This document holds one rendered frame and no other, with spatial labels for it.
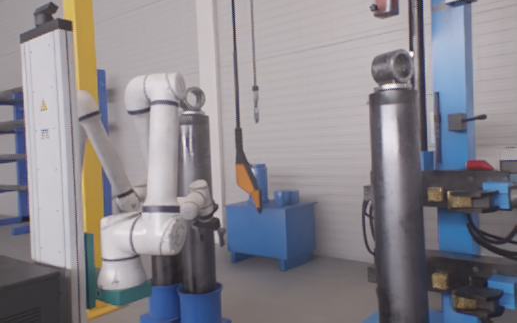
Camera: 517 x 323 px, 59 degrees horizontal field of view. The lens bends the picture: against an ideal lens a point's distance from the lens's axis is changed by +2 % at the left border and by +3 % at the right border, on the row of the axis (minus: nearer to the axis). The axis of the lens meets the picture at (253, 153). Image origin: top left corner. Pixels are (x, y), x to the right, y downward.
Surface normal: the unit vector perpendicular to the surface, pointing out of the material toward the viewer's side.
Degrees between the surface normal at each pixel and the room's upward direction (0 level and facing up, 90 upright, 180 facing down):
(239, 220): 90
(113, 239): 90
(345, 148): 90
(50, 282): 90
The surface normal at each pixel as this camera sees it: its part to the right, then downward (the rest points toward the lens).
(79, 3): 0.77, -0.03
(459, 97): -0.63, 0.04
